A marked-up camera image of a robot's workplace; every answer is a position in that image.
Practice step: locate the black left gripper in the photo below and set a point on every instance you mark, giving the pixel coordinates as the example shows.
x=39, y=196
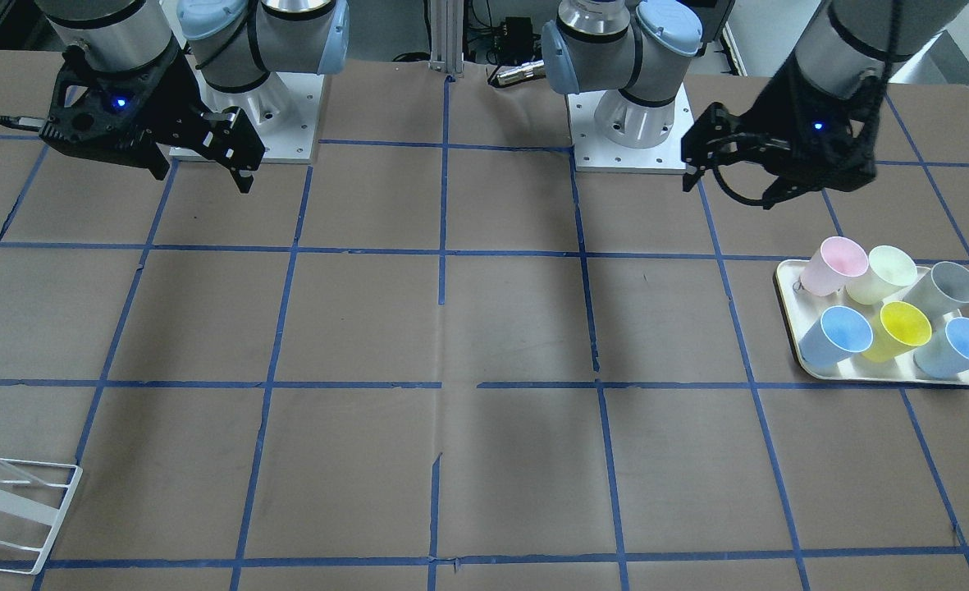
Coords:
x=782, y=123

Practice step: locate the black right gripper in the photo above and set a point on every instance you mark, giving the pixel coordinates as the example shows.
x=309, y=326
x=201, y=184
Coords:
x=169, y=100

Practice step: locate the grey plastic cup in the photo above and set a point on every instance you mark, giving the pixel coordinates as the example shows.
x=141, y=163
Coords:
x=942, y=290

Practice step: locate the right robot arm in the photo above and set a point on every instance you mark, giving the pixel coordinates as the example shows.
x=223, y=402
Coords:
x=234, y=45

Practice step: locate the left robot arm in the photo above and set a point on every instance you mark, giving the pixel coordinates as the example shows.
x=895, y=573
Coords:
x=643, y=50

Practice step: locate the pink plastic cup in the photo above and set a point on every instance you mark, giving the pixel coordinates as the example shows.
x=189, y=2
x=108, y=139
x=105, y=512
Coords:
x=837, y=261

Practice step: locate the pale green plastic cup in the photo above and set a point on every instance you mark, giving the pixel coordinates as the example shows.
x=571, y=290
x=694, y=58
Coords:
x=889, y=271

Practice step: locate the blue cup middle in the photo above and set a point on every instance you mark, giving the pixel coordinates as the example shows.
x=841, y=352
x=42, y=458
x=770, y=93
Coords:
x=839, y=333

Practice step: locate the yellow plastic cup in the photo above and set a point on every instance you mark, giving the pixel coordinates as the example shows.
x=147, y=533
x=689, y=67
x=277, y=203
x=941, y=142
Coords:
x=897, y=328

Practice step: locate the blue cup near tray corner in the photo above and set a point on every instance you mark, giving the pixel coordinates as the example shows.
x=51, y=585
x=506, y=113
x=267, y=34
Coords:
x=947, y=353

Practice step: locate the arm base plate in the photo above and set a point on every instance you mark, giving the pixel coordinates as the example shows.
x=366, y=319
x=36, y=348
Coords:
x=612, y=134
x=285, y=111

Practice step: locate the aluminium frame post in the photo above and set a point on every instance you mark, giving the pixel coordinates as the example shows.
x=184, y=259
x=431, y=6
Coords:
x=446, y=36

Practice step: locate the white wire cup rack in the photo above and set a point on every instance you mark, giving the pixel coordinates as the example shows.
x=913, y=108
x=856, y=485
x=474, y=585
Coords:
x=35, y=497

